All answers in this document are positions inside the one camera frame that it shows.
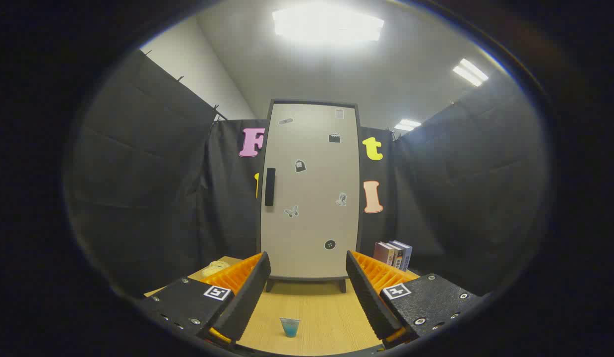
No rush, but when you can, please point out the dark grey cabinet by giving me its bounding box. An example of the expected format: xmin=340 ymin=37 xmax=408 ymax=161
xmin=256 ymin=98 xmax=363 ymax=293

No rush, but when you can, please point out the black door handle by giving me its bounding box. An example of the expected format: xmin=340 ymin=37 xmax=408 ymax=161
xmin=264 ymin=168 xmax=276 ymax=207

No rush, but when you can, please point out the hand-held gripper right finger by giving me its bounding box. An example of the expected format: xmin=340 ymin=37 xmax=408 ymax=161
xmin=346 ymin=250 xmax=486 ymax=350

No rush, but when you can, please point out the white cover book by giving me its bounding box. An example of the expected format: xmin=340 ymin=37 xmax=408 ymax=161
xmin=386 ymin=242 xmax=405 ymax=269

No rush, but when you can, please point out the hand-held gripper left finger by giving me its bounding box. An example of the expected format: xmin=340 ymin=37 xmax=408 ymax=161
xmin=138 ymin=251 xmax=272 ymax=348

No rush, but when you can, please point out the black backdrop cloth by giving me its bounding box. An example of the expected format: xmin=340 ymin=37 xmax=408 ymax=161
xmin=64 ymin=50 xmax=553 ymax=298

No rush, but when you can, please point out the long ceiling light panel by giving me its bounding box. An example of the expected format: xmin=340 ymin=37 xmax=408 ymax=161
xmin=452 ymin=58 xmax=489 ymax=87

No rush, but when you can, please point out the large ceiling light panel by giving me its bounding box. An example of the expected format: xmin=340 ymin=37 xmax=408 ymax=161
xmin=272 ymin=5 xmax=385 ymax=45

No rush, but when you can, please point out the light grey cabinet door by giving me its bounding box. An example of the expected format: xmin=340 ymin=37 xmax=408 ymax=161
xmin=261 ymin=103 xmax=360 ymax=279

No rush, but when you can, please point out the yellow plush toy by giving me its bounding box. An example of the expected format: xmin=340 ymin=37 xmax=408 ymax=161
xmin=202 ymin=260 xmax=231 ymax=277

